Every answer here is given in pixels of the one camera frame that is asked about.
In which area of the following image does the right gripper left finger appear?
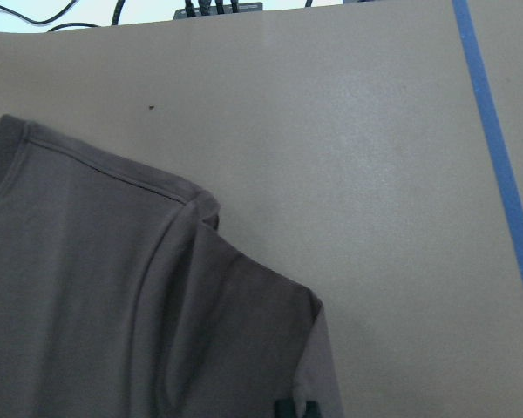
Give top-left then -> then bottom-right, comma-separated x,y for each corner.
275,399 -> 296,418

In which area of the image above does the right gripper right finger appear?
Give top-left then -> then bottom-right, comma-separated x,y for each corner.
303,401 -> 323,418

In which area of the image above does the dark brown t-shirt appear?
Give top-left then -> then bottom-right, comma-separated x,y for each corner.
0,115 -> 344,417

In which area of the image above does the black usb hub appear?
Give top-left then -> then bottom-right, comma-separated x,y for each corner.
173,1 -> 263,20

